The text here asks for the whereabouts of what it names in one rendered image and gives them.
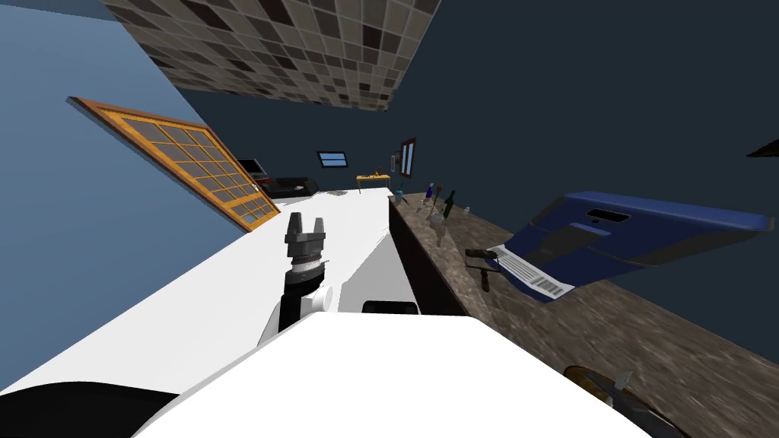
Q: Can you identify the red framed window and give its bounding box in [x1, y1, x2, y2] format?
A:
[399, 137, 418, 179]

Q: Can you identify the orange framed window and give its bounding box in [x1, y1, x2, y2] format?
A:
[66, 96, 281, 234]

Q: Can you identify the clear glass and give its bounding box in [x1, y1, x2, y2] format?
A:
[428, 209, 449, 248]

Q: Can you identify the yellow table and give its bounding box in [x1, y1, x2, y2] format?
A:
[355, 173, 393, 195]

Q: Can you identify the black sofa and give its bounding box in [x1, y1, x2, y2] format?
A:
[264, 176, 321, 199]

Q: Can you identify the black handled tool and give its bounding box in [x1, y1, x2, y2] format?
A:
[465, 247, 501, 294]

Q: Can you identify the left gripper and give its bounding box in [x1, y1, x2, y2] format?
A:
[285, 212, 327, 262]

